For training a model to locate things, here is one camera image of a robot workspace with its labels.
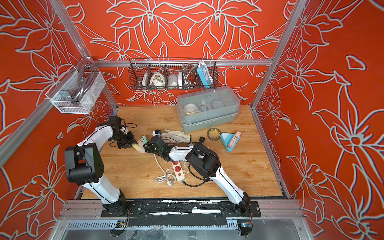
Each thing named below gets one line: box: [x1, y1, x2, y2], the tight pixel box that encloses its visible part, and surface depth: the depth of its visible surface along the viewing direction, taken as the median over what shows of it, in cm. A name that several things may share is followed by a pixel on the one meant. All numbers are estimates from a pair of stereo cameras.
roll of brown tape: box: [207, 128, 221, 141], surface depth 103 cm
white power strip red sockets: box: [171, 160, 185, 181], surface depth 85 cm
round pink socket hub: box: [136, 140, 146, 153], surface depth 94 cm
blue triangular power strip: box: [220, 131, 242, 153], surface depth 95 cm
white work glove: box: [161, 129, 192, 144], surface depth 102 cm
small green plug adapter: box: [141, 135, 148, 144], surface depth 92 cm
